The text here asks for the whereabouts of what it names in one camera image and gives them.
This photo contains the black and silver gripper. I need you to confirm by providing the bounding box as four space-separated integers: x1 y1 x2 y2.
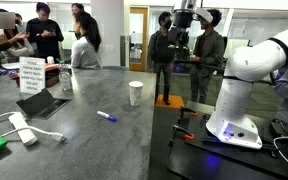
168 6 193 49

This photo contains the white power adapter brick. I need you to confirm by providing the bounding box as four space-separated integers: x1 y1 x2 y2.
9 112 37 146

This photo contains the white paper cup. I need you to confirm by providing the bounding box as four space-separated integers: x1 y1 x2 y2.
129 81 144 106

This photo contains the orange framed door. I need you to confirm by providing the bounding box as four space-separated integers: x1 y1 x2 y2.
129 7 148 72

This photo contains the masked man in dark jacket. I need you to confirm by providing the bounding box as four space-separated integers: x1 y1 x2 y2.
147 11 174 105

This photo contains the clear plastic water bottle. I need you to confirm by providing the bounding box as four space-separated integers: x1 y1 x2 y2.
59 62 72 91

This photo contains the white power cable with plug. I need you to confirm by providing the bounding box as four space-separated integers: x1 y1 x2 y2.
0 111 68 144

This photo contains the man in green jacket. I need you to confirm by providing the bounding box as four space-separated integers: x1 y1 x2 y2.
190 9 224 104

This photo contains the black orange clamp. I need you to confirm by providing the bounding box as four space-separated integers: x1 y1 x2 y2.
178 106 198 123
169 125 195 147

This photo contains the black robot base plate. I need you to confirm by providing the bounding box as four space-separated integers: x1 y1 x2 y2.
168 102 288 180

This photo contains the person in black sweater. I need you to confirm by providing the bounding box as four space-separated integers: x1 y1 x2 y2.
26 2 64 60

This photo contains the woman in white sweater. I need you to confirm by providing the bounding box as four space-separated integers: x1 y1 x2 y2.
0 9 34 63

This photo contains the person in grey top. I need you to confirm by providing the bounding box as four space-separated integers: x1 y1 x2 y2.
71 11 102 69

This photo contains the lower black orange clamp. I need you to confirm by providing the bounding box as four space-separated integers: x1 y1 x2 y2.
169 125 195 147

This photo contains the white printed sign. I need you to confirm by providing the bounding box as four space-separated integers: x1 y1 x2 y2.
19 57 45 94

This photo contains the white marker with blue cap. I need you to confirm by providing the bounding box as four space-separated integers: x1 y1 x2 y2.
97 111 117 122

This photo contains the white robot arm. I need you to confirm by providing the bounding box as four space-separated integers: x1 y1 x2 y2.
171 4 288 149

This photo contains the orange floor mat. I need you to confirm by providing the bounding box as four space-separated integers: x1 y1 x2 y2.
154 94 185 110

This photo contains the upper black orange clamp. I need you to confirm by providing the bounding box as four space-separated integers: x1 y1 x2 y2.
178 106 198 123

